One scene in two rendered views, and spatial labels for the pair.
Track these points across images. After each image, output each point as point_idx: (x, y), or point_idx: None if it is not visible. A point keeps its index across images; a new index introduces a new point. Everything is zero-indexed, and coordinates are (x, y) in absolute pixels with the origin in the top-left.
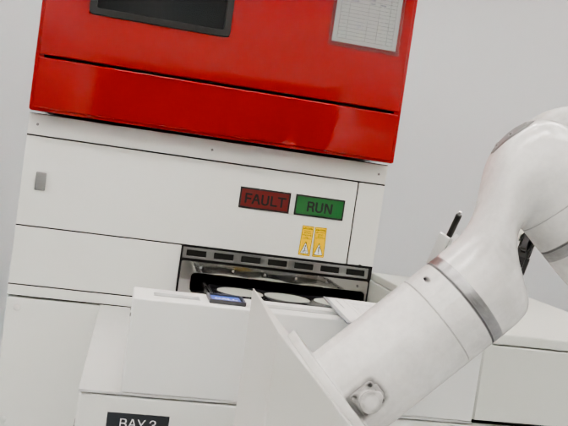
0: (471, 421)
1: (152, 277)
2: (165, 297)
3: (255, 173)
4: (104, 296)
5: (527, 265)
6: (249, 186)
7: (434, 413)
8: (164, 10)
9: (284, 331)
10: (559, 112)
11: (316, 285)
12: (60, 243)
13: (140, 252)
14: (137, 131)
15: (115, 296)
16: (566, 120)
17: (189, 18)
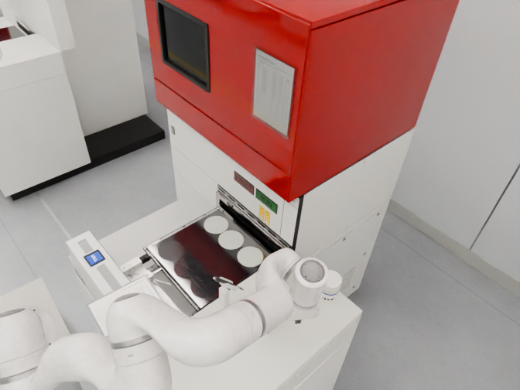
0: None
1: (210, 190)
2: (76, 246)
3: (239, 167)
4: (197, 188)
5: (296, 321)
6: (237, 172)
7: None
8: (186, 67)
9: (13, 306)
10: (263, 266)
11: (264, 237)
12: (183, 159)
13: (205, 178)
14: None
15: (200, 190)
16: (259, 276)
17: (196, 75)
